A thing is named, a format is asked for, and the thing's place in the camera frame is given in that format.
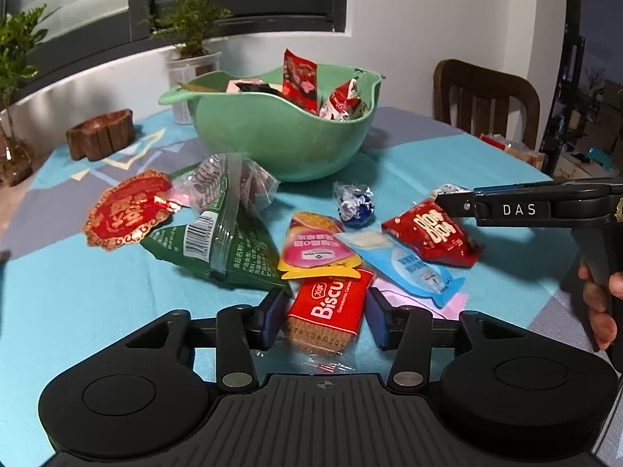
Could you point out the green plastic bowl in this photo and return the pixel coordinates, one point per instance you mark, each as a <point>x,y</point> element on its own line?
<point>290,143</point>

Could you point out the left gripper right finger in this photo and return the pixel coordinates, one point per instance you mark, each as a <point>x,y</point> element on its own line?
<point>408,332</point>

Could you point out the dark wooden chair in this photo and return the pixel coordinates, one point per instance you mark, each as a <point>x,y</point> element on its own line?
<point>482,97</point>

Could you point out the red biscuit packet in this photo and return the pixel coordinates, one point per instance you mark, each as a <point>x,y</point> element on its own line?
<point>326,314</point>

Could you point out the blue foil candy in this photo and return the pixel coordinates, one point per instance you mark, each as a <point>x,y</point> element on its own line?
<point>355,204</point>

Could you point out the wooden ashtray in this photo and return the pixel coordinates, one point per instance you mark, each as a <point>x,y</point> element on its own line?
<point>101,136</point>

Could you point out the clear striped candy bag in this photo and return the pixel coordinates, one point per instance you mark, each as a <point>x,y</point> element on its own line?
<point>200,185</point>

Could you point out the green triangular snack bag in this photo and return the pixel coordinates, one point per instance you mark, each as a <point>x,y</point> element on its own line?
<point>224,243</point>

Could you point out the pink purple wrapper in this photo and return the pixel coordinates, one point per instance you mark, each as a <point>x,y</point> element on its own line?
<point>399,298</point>

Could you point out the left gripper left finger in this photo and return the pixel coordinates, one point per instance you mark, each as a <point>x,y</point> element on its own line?
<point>242,330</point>

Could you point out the light blue snack packet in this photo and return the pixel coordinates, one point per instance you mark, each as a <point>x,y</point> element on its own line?
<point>403,266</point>

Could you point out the silver foil candy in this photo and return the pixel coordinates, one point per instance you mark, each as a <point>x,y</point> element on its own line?
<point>448,188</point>

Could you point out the potted plant white pot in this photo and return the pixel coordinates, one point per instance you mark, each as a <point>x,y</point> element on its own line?
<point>187,24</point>

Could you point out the yellow pink snack packet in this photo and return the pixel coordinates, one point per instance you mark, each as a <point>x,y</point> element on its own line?
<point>312,249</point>

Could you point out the red wedding candy bag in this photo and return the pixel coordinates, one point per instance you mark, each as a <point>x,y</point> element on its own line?
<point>433,235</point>

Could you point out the red gold round packet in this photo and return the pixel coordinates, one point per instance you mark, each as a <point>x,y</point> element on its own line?
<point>127,212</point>

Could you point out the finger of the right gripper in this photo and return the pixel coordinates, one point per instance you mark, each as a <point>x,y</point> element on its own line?
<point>456,203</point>

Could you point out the red snack packet in bowl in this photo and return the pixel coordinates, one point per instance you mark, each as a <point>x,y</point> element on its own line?
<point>299,82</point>

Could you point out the person right hand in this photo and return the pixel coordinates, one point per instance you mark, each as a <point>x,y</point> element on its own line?
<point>603,326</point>

